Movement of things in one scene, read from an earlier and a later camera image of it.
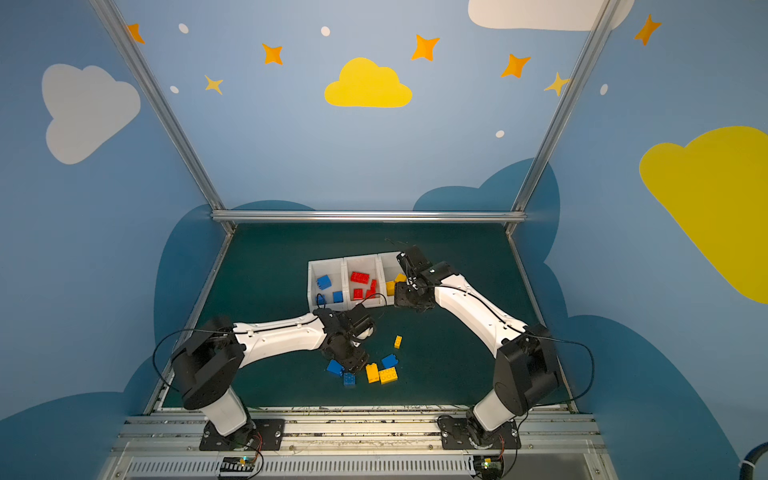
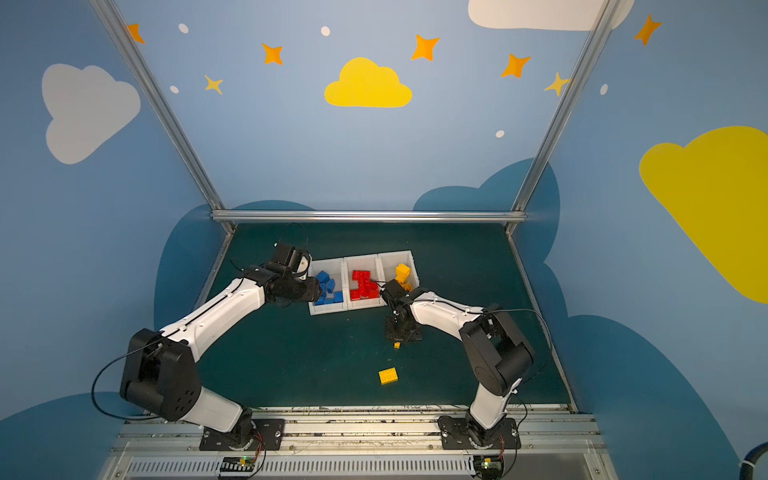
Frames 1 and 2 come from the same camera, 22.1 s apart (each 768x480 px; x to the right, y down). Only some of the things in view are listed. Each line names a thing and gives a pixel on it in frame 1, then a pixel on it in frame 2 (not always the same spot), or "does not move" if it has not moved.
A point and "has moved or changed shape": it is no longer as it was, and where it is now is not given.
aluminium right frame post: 601,22 does not move
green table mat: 418,356 does not move
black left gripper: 349,358 → 309,288
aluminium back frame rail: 368,216 does not move
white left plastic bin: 327,284 does not move
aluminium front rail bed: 561,447 does not move
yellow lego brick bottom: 372,372 has moved or changed shape
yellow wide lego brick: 388,376 does not move
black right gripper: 410,264 → 402,324
